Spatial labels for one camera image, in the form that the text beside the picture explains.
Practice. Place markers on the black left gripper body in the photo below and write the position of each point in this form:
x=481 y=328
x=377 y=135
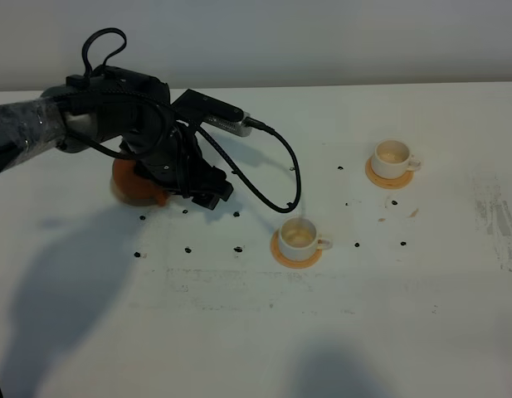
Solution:
x=177 y=165

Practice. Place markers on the brown teapot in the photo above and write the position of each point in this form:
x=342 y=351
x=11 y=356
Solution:
x=132 y=189

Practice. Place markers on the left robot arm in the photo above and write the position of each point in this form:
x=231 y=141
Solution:
x=127 y=116

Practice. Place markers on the white teacup near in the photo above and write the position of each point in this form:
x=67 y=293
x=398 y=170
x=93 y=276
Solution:
x=299 y=239

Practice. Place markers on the white teacup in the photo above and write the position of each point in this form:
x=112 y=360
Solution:
x=392 y=159
x=299 y=239

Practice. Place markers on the white teacup far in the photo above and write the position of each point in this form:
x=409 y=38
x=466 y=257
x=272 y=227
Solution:
x=392 y=159

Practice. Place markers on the orange coaster far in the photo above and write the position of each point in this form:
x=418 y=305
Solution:
x=390 y=184

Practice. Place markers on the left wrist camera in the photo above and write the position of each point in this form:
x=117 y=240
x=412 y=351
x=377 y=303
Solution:
x=202 y=108

